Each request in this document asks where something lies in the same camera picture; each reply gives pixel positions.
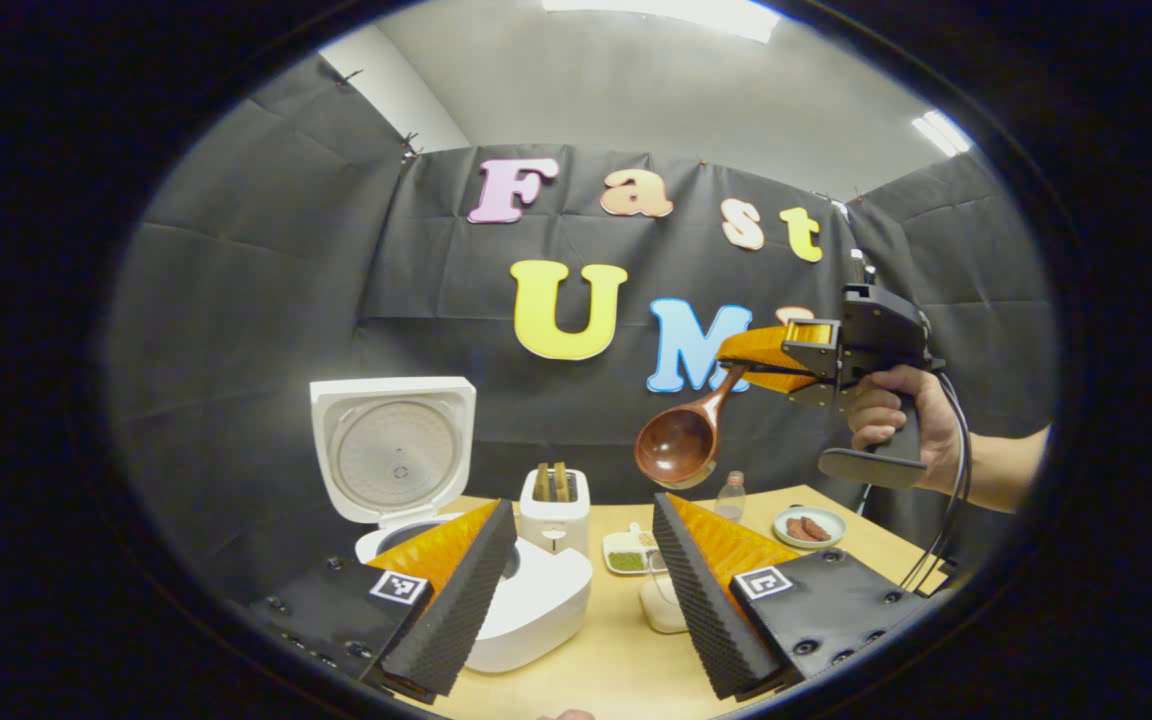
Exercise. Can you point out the divided condiment dish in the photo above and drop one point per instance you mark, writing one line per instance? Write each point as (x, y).
(626, 560)

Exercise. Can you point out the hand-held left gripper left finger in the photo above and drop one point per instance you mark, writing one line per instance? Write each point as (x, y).
(446, 620)

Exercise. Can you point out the white rice cooker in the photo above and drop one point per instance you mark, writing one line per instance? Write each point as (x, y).
(546, 600)

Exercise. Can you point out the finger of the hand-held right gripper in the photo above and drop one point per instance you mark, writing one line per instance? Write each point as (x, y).
(766, 345)
(786, 380)

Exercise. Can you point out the cream rice container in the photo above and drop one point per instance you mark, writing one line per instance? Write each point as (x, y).
(658, 610)

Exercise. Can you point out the white toaster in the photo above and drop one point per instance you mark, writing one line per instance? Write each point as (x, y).
(556, 525)

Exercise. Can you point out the clear plastic water bottle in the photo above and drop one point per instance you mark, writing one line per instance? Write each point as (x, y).
(731, 500)

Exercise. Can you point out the brown wooden spoon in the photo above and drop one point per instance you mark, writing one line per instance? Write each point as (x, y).
(681, 445)

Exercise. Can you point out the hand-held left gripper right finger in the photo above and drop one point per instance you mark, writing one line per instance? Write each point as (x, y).
(711, 610)

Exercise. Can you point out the pale green plate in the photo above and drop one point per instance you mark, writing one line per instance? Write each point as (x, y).
(831, 520)

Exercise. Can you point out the red meat slice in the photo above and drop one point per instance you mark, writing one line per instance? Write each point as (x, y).
(819, 528)
(796, 530)

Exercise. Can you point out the ceiling light panel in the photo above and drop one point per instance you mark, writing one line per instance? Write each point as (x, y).
(941, 133)
(666, 15)

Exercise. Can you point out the brown toast slice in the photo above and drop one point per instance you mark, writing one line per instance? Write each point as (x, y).
(542, 485)
(561, 483)

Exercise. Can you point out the black backdrop cloth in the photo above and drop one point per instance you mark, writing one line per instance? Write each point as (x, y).
(256, 330)

